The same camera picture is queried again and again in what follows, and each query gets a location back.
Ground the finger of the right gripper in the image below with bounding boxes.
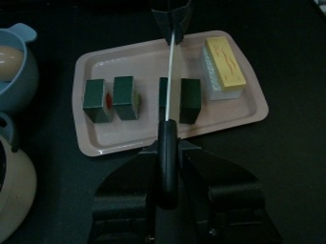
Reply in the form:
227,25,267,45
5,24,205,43
149,9,173,42
172,0,194,46

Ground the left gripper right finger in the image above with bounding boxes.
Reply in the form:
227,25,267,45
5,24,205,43
176,138,284,244

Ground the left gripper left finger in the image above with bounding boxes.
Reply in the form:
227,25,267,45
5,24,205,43
86,139,160,244

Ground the black-handled white toy knife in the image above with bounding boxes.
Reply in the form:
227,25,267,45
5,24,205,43
154,29,180,212

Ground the dark green sushi roll piece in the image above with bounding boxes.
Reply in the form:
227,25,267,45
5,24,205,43
157,76,170,123
81,78,114,125
112,75,142,122
177,77,202,126

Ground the yellow egg sushi toy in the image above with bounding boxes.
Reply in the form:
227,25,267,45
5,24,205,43
200,35,248,102

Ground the pink plastic tray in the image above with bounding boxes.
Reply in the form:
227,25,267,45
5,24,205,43
69,30,269,158

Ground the cream pot with black inside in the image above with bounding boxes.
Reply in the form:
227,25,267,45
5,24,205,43
0,112,39,244

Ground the blue toy pot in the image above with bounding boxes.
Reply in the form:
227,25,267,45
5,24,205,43
0,22,41,112

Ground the beige toy egg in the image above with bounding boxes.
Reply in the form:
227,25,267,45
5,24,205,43
0,45,25,83

